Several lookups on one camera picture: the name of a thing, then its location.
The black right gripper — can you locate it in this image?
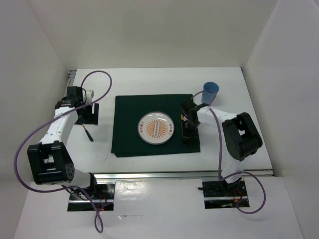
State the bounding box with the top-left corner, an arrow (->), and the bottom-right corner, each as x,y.
180,119 -> 199,144

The gold fork dark handle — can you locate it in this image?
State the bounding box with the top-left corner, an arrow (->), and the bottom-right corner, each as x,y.
82,125 -> 94,142

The white plate orange sunburst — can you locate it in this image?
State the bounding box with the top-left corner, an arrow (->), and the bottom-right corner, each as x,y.
137,112 -> 175,145

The dark green cloth placemat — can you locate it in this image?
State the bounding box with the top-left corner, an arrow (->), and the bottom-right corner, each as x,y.
111,94 -> 200,157

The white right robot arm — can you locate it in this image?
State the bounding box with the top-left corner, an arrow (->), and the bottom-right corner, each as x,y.
181,99 -> 263,195

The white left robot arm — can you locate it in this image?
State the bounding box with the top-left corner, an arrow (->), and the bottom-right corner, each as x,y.
27,86 -> 99,199

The blue plastic cup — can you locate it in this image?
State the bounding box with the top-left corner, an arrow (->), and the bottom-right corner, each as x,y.
201,82 -> 219,104

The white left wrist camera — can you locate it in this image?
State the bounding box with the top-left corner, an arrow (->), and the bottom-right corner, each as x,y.
82,89 -> 94,104

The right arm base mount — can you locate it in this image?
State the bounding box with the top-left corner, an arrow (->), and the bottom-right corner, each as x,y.
198,180 -> 250,209

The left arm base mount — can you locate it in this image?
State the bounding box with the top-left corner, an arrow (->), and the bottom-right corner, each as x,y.
61,174 -> 115,212

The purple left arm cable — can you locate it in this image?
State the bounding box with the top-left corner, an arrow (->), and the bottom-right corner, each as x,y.
12,71 -> 112,234

